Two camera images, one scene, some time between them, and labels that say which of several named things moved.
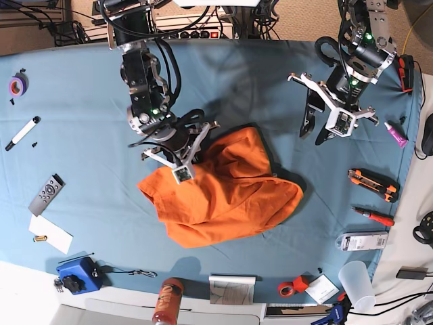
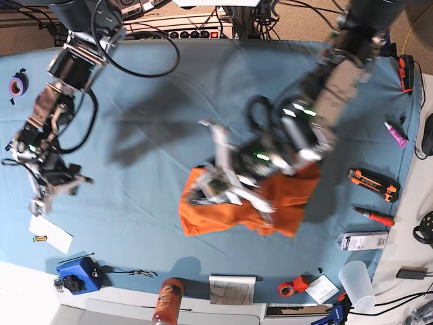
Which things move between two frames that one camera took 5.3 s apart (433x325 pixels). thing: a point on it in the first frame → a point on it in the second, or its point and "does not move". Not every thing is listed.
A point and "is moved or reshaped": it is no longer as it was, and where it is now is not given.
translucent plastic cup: [357, 282] does not move
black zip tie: [93, 253] does not move
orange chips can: [168, 302] does not move
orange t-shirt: [234, 193] is moved or reshaped
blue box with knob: [81, 276] does not move
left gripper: [165, 157] → [54, 175]
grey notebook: [232, 288] does not move
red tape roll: [285, 289] does not move
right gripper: [320, 95] → [237, 171]
